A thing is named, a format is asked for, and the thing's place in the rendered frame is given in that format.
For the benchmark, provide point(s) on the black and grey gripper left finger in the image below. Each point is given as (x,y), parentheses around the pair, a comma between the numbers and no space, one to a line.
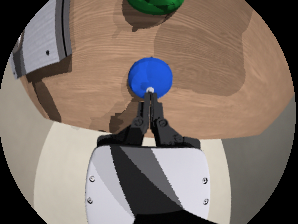
(134,133)

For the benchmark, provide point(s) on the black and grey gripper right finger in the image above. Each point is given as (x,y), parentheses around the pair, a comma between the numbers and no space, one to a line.
(164,135)

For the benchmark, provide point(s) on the green bell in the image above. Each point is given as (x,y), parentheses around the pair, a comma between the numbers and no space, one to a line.
(155,7)

